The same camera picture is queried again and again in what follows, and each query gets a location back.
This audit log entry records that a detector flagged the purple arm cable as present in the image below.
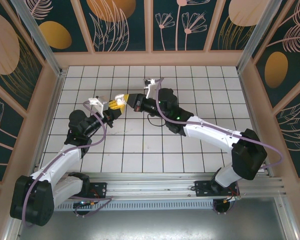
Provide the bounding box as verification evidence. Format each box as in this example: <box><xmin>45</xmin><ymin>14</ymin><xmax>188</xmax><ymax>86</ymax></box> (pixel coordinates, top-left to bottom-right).
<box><xmin>21</xmin><ymin>100</ymin><xmax>114</xmax><ymax>229</ymax></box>
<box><xmin>154</xmin><ymin>77</ymin><xmax>284</xmax><ymax>201</ymax></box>

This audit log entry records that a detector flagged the white earbud charging case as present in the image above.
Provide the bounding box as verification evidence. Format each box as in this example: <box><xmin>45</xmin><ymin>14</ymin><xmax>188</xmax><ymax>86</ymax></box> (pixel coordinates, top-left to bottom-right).
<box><xmin>114</xmin><ymin>93</ymin><xmax>126</xmax><ymax>105</ymax></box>

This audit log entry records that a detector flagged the grey slotted cable duct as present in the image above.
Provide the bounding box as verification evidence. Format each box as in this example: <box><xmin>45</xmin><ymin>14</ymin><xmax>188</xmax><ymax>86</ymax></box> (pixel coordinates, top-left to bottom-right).
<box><xmin>53</xmin><ymin>201</ymin><xmax>216</xmax><ymax>211</ymax></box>

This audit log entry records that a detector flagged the aluminium mounting rail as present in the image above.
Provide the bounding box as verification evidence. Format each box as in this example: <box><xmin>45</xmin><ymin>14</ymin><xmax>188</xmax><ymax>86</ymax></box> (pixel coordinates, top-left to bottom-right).
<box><xmin>14</xmin><ymin>171</ymin><xmax>288</xmax><ymax>201</ymax></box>

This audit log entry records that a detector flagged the aluminium frame post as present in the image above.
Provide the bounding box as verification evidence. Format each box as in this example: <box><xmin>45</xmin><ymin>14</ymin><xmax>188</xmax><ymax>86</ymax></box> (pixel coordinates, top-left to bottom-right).
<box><xmin>236</xmin><ymin>0</ymin><xmax>285</xmax><ymax>74</ymax></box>
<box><xmin>9</xmin><ymin>0</ymin><xmax>65</xmax><ymax>76</ymax></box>

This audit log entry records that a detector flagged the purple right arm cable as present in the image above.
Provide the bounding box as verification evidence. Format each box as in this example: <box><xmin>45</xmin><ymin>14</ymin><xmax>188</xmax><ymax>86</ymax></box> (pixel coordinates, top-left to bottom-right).
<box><xmin>154</xmin><ymin>77</ymin><xmax>284</xmax><ymax>201</ymax></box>

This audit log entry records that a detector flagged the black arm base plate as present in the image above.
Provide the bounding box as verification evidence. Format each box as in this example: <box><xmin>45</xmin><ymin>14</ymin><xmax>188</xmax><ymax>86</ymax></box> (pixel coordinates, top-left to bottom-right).
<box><xmin>194</xmin><ymin>179</ymin><xmax>241</xmax><ymax>198</ymax></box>
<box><xmin>61</xmin><ymin>182</ymin><xmax>108</xmax><ymax>200</ymax></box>

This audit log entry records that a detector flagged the grey metal sheet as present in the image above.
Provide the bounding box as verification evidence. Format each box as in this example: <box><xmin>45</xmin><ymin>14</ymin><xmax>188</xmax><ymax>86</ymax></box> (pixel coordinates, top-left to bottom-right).
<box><xmin>4</xmin><ymin>197</ymin><xmax>298</xmax><ymax>240</ymax></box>

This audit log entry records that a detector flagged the thin black cable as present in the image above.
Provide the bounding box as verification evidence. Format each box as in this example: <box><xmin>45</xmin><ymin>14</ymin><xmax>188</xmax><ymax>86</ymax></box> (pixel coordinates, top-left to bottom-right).
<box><xmin>146</xmin><ymin>113</ymin><xmax>167</xmax><ymax>128</ymax></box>

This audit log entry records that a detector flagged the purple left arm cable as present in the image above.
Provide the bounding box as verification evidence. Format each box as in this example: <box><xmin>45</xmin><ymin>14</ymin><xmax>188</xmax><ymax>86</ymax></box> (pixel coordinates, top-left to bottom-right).
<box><xmin>21</xmin><ymin>100</ymin><xmax>114</xmax><ymax>229</ymax></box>

